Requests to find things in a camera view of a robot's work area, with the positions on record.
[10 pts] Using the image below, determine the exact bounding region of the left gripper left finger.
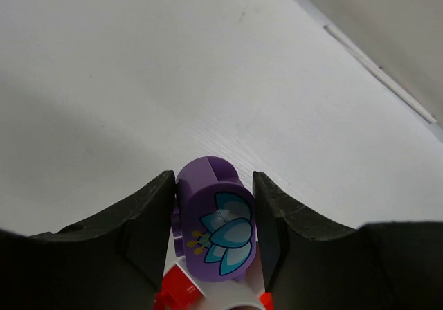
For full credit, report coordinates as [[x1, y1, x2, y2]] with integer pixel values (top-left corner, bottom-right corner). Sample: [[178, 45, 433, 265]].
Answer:
[[1, 171, 175, 309]]

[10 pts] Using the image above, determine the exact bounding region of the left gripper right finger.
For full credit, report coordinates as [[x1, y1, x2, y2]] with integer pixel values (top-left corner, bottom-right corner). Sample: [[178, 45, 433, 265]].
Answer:
[[253, 172, 442, 309]]

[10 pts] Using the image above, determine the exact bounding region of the red lego brick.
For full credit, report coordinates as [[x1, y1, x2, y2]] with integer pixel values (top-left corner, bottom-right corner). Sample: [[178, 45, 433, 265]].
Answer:
[[153, 264, 204, 310]]

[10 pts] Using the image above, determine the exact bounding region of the purple lego butterfly piece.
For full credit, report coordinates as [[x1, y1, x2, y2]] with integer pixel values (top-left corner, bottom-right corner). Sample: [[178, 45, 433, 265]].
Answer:
[[172, 156, 257, 282]]

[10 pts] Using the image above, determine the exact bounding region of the orange round lego piece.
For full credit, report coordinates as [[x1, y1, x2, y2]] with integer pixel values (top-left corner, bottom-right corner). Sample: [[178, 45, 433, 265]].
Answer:
[[260, 292, 274, 310]]

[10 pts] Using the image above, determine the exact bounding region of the white round divided container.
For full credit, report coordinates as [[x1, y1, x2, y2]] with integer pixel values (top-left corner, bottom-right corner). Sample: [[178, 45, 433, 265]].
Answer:
[[164, 248, 265, 310]]

